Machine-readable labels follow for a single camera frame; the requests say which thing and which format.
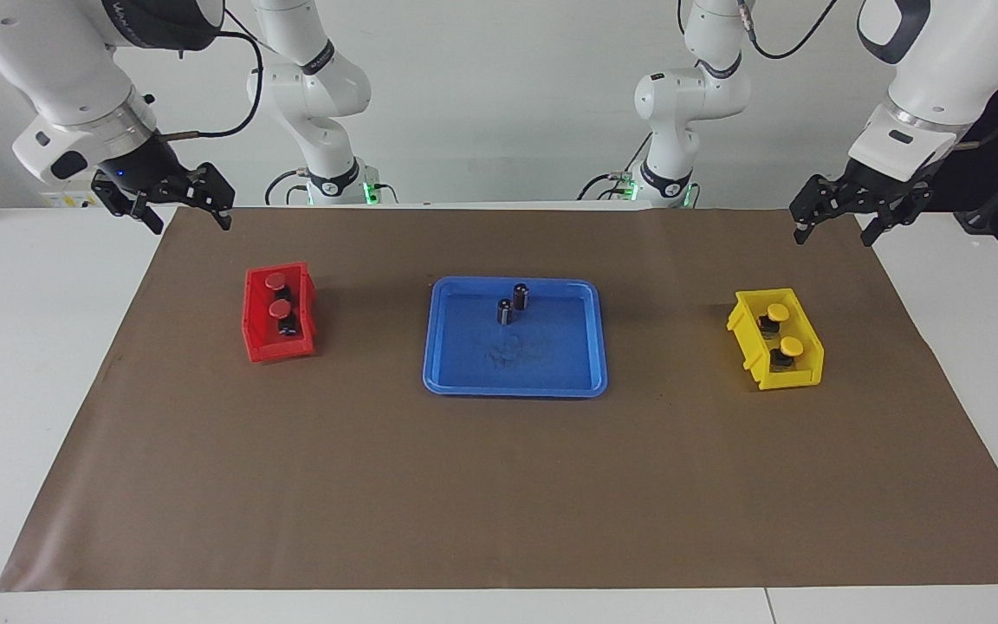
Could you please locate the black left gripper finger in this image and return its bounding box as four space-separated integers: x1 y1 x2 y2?
861 192 933 248
790 175 842 245

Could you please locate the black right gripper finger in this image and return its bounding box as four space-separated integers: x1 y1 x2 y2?
191 162 236 231
122 192 164 235

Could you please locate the blue plastic tray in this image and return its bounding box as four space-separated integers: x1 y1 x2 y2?
423 276 609 399

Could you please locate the red plastic bin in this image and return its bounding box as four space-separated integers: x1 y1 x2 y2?
242 263 319 363

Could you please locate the yellow plastic bin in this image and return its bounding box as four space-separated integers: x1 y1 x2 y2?
727 289 826 391

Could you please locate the brown paper mat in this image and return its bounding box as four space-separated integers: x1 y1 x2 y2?
0 206 998 593

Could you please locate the black base cable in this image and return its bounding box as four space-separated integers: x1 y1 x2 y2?
263 169 311 206
577 130 651 202

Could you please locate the white wall outlet box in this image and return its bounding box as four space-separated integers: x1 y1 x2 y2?
40 185 106 209

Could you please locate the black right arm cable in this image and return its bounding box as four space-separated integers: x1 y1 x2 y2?
157 30 264 140

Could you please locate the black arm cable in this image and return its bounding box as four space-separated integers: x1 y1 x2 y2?
737 0 839 62
157 30 264 140

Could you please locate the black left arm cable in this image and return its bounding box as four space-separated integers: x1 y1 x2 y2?
737 0 839 62

